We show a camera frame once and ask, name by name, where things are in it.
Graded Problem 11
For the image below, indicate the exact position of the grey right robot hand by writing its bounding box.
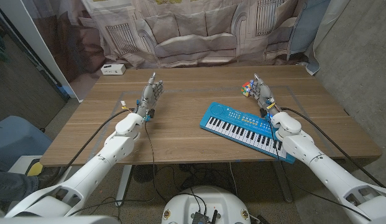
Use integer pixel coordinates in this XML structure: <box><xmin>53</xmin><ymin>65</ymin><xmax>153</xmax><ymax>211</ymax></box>
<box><xmin>249</xmin><ymin>73</ymin><xmax>280</xmax><ymax>118</ymax></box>

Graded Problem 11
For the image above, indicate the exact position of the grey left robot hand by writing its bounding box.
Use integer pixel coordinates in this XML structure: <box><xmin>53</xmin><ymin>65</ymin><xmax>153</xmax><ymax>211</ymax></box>
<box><xmin>132</xmin><ymin>72</ymin><xmax>165</xmax><ymax>121</ymax></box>

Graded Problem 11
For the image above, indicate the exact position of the blue toy piano keyboard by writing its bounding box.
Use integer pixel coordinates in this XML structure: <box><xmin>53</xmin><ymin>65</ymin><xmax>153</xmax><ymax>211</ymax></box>
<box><xmin>199</xmin><ymin>101</ymin><xmax>296</xmax><ymax>164</ymax></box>

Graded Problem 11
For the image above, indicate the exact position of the colourful puzzle cube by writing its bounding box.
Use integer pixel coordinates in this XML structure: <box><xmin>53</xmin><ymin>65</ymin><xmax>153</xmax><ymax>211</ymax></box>
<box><xmin>241</xmin><ymin>81</ymin><xmax>254</xmax><ymax>98</ymax></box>

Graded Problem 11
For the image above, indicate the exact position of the white power strip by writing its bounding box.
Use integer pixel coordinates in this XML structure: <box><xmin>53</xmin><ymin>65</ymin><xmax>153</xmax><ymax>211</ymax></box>
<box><xmin>100</xmin><ymin>63</ymin><xmax>127</xmax><ymax>76</ymax></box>

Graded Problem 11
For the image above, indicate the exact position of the round black fan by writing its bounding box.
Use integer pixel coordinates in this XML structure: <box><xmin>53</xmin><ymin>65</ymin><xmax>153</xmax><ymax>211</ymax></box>
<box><xmin>132</xmin><ymin>164</ymin><xmax>158</xmax><ymax>184</ymax></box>

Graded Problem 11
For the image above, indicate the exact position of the printed living room backdrop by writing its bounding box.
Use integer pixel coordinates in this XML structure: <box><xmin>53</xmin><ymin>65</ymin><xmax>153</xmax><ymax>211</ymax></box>
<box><xmin>24</xmin><ymin>0</ymin><xmax>351</xmax><ymax>75</ymax></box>

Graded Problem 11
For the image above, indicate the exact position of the white table leg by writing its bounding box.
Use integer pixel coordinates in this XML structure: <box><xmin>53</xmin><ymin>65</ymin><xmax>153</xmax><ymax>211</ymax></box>
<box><xmin>115</xmin><ymin>164</ymin><xmax>133</xmax><ymax>207</ymax></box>

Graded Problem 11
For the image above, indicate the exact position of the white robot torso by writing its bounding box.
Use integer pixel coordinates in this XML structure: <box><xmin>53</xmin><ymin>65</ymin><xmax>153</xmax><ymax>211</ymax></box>
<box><xmin>161</xmin><ymin>185</ymin><xmax>252</xmax><ymax>224</ymax></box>

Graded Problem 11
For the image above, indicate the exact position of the black module on torso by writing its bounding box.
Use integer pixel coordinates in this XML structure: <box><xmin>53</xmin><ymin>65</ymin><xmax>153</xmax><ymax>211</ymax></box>
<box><xmin>190</xmin><ymin>210</ymin><xmax>219</xmax><ymax>224</ymax></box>

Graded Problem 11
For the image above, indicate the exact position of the white and yellow floor mat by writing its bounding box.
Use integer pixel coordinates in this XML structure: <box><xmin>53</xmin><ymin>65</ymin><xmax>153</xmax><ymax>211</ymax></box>
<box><xmin>7</xmin><ymin>155</ymin><xmax>44</xmax><ymax>177</ymax></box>

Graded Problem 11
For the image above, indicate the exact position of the blue-grey seat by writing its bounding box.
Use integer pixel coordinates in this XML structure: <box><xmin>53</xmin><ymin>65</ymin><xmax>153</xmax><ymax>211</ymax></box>
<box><xmin>0</xmin><ymin>115</ymin><xmax>53</xmax><ymax>172</ymax></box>

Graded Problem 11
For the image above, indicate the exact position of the person leg in jeans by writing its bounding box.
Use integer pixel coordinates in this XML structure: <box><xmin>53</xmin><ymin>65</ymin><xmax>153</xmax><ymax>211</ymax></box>
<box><xmin>0</xmin><ymin>169</ymin><xmax>40</xmax><ymax>205</ymax></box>

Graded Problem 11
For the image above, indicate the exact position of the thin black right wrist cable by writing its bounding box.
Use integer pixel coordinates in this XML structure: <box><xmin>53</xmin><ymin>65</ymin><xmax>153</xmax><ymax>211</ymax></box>
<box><xmin>267</xmin><ymin>118</ymin><xmax>374</xmax><ymax>222</ymax></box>

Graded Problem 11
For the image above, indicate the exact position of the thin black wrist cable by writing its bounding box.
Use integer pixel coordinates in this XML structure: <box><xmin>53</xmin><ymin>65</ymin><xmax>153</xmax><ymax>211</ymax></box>
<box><xmin>144</xmin><ymin>120</ymin><xmax>168</xmax><ymax>205</ymax></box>
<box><xmin>267</xmin><ymin>118</ymin><xmax>374</xmax><ymax>222</ymax></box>

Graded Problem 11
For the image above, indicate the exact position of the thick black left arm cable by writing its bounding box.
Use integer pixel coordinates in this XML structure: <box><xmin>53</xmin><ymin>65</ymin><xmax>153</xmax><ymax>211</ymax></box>
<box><xmin>46</xmin><ymin>107</ymin><xmax>136</xmax><ymax>187</ymax></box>

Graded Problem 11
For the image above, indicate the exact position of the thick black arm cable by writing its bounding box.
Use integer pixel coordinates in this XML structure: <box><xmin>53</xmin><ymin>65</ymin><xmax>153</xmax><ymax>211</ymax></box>
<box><xmin>46</xmin><ymin>107</ymin><xmax>136</xmax><ymax>187</ymax></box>
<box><xmin>280</xmin><ymin>106</ymin><xmax>386</xmax><ymax>190</ymax></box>

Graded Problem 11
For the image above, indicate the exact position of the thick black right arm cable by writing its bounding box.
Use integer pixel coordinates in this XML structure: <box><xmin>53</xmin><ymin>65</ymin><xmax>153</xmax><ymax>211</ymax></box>
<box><xmin>280</xmin><ymin>106</ymin><xmax>386</xmax><ymax>190</ymax></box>

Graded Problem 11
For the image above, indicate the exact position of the thin black left wrist cable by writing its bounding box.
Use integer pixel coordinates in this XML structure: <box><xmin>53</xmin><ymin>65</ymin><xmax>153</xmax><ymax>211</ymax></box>
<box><xmin>144</xmin><ymin>120</ymin><xmax>168</xmax><ymax>205</ymax></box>

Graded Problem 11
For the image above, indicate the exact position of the black cable tangle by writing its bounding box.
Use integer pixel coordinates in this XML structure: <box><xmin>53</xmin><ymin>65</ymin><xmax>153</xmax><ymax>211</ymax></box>
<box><xmin>155</xmin><ymin>163</ymin><xmax>237</xmax><ymax>200</ymax></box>

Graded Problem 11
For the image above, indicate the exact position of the white door frame panel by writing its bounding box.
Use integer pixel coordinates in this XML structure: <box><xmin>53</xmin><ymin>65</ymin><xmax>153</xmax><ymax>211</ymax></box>
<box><xmin>0</xmin><ymin>0</ymin><xmax>85</xmax><ymax>103</ymax></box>

